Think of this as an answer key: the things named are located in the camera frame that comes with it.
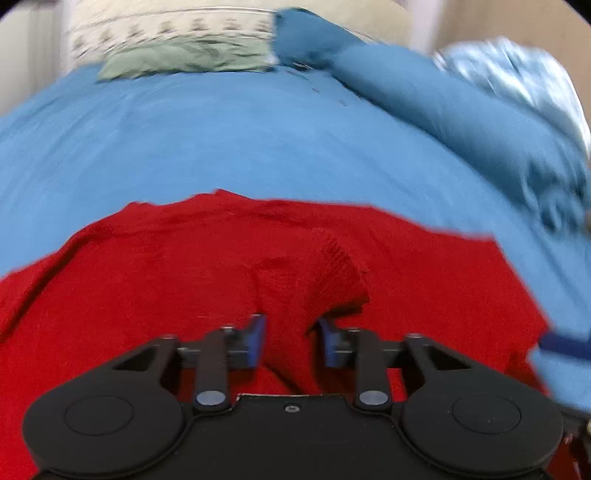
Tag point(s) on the red knit sweater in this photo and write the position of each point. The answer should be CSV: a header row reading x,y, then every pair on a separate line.
x,y
187,268

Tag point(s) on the dark blue pillow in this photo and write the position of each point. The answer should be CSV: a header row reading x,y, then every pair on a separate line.
x,y
302,39

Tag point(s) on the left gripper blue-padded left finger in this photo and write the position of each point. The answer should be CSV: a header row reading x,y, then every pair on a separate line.
x,y
244,346

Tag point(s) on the blue bed sheet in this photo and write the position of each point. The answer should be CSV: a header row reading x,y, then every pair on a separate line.
x,y
83,150

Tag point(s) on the blue rolled duvet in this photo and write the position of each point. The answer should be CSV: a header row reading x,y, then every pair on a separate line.
x,y
530,161

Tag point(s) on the cream quilted headboard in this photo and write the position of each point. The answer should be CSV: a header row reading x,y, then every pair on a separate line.
x,y
93,28

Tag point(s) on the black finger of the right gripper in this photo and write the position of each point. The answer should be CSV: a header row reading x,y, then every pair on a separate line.
x,y
565,346

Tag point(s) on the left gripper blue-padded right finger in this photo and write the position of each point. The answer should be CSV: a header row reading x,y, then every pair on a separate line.
x,y
340,345

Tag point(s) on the light blue blanket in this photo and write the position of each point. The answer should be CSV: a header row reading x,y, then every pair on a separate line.
x,y
528,76

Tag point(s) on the green pillow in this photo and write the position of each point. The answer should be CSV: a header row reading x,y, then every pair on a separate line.
x,y
189,55

